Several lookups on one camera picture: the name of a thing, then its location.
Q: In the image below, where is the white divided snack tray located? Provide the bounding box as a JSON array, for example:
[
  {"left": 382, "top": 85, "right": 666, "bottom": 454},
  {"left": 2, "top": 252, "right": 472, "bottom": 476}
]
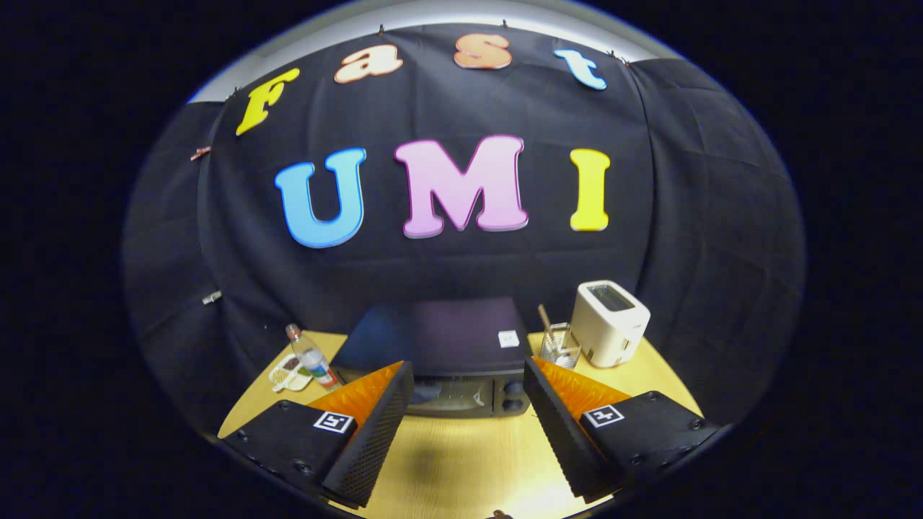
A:
[{"left": 268, "top": 352, "right": 315, "bottom": 394}]

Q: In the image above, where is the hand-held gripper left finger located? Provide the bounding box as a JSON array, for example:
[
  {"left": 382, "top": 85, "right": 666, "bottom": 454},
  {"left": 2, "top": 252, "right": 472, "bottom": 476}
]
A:
[{"left": 220, "top": 360, "right": 416, "bottom": 509}]

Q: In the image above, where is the white bread toaster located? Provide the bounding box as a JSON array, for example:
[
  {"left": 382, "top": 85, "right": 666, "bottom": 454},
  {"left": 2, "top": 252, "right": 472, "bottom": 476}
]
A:
[{"left": 570, "top": 280, "right": 652, "bottom": 369}]

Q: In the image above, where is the black backdrop cloth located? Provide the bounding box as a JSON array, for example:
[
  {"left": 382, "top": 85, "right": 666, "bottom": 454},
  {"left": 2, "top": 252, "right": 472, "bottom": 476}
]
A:
[{"left": 120, "top": 22, "right": 807, "bottom": 435}]

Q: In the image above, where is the clear plastic water bottle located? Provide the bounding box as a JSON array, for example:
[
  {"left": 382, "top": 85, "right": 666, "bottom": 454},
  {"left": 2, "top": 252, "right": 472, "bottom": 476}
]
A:
[{"left": 285, "top": 322, "right": 340, "bottom": 391}]

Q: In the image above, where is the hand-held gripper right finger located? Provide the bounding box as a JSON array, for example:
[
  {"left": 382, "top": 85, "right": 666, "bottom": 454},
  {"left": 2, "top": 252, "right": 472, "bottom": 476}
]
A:
[{"left": 523, "top": 355, "right": 723, "bottom": 505}]

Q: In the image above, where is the clear utensil holder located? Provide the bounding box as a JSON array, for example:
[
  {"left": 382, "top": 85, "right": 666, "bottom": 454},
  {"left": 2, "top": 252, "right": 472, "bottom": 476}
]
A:
[{"left": 539, "top": 321, "right": 583, "bottom": 371}]

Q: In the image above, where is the black toaster oven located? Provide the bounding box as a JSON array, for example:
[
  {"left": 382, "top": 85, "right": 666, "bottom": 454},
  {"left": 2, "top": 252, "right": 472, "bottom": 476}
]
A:
[{"left": 330, "top": 296, "right": 531, "bottom": 421}]

